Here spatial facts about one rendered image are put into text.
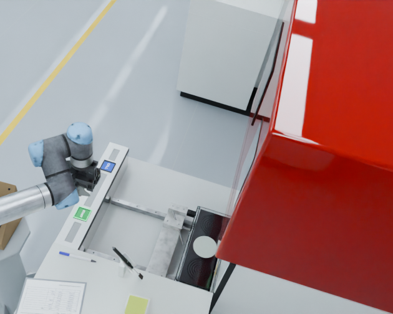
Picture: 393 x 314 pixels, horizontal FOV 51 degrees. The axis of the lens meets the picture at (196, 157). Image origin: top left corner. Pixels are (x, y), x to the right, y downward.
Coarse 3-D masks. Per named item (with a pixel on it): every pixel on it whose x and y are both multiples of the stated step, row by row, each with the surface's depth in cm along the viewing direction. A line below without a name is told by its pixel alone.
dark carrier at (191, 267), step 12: (204, 216) 181; (216, 216) 182; (204, 228) 177; (216, 228) 178; (192, 240) 173; (216, 240) 174; (192, 252) 169; (192, 264) 166; (204, 264) 167; (180, 276) 162; (192, 276) 163; (204, 276) 163
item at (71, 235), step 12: (108, 156) 186; (120, 156) 187; (108, 180) 178; (96, 192) 173; (84, 204) 169; (96, 204) 169; (72, 216) 164; (72, 228) 161; (84, 228) 161; (60, 240) 156; (72, 240) 158
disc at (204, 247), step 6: (198, 240) 173; (204, 240) 173; (210, 240) 174; (198, 246) 171; (204, 246) 172; (210, 246) 172; (216, 246) 173; (198, 252) 170; (204, 252) 170; (210, 252) 170
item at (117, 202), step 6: (114, 198) 185; (114, 204) 186; (120, 204) 185; (126, 204) 184; (132, 204) 185; (132, 210) 186; (138, 210) 185; (144, 210) 184; (150, 210) 185; (156, 216) 185; (162, 216) 184; (186, 222) 183
